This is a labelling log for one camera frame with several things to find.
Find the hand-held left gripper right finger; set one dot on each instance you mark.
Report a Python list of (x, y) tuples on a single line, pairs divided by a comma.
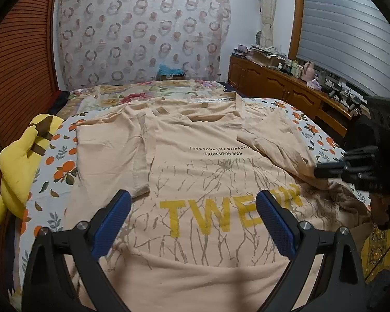
[(274, 224)]

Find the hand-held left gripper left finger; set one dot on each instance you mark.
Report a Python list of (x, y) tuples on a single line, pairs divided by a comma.
[(112, 224)]

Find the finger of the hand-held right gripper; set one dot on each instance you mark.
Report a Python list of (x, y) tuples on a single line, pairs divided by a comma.
[(360, 157), (331, 171)]

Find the beige printed T-shirt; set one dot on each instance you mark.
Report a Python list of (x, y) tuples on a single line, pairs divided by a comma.
[(198, 175)]

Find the crumpled beige garment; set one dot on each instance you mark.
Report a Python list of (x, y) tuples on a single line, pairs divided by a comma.
[(347, 208)]

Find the orange fruit print bed sheet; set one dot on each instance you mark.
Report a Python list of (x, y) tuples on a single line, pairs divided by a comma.
[(52, 182)]

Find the pink tissue pack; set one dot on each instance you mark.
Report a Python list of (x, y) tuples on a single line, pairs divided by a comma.
[(314, 84)]

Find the yellow patterned cloth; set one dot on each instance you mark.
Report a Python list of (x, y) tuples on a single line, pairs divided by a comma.
[(377, 253)]

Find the pink kettle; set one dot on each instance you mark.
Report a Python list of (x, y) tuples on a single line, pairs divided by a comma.
[(307, 71)]

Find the yellow plush toy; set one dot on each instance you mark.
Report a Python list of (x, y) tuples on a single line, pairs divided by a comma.
[(18, 169)]

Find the wooden sideboard cabinet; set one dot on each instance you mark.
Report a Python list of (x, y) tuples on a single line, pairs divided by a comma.
[(269, 81)]

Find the floral blanket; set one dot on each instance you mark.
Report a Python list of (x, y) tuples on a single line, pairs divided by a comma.
[(117, 96)]

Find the dark blue bedding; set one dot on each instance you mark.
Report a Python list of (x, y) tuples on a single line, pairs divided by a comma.
[(230, 88)]

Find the pile of papers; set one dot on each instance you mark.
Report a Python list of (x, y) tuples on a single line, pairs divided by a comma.
[(268, 53)]

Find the small cardboard box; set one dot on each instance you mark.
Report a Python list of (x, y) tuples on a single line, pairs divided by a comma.
[(172, 77)]

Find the blue fluffy cloth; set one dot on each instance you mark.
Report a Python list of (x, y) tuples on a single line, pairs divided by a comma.
[(170, 70)]

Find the cream lace curtain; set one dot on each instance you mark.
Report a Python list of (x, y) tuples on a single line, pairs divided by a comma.
[(267, 9)]

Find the brown slatted wooden door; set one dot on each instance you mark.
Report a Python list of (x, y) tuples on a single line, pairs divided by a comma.
[(22, 71)]

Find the circle print wall curtain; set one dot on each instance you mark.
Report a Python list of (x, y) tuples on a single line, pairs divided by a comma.
[(133, 32)]

